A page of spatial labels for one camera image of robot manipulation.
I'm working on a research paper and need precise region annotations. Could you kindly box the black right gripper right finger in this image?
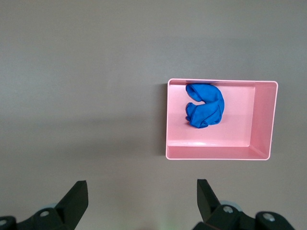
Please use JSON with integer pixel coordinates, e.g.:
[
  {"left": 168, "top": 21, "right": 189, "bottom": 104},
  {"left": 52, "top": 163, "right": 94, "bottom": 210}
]
[{"left": 193, "top": 179, "right": 294, "bottom": 230}]

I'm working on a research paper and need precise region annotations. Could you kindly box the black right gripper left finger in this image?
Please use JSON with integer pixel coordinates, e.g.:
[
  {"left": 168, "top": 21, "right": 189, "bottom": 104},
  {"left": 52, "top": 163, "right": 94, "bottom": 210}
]
[{"left": 0, "top": 180, "right": 89, "bottom": 230}]

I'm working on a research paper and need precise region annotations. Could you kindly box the pink plastic box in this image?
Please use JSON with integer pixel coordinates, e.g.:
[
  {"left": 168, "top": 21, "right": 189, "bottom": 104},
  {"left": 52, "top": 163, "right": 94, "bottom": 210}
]
[{"left": 165, "top": 78, "right": 279, "bottom": 161}]

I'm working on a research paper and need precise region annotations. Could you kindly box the blue cloth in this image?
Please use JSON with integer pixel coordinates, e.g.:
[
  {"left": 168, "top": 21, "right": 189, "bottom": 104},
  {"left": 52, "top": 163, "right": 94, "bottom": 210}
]
[{"left": 185, "top": 82, "right": 225, "bottom": 129}]

